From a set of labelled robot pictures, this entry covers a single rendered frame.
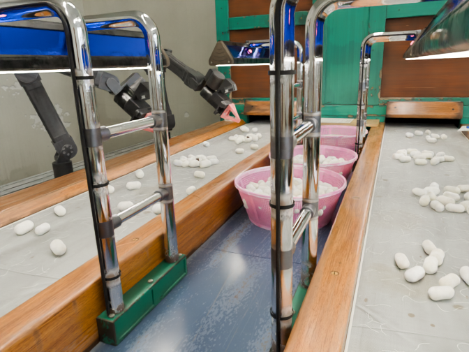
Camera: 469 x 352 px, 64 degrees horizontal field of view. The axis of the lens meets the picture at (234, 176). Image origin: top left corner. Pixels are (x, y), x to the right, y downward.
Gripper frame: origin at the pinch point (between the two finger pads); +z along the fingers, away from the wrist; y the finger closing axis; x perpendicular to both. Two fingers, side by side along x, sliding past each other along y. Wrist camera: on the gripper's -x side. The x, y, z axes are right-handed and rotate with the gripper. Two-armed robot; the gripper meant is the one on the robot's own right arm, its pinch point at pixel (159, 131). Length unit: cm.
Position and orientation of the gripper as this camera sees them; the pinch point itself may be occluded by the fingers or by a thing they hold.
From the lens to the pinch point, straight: 135.6
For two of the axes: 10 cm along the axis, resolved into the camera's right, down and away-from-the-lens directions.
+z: 7.4, 6.7, -0.9
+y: 3.6, -2.9, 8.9
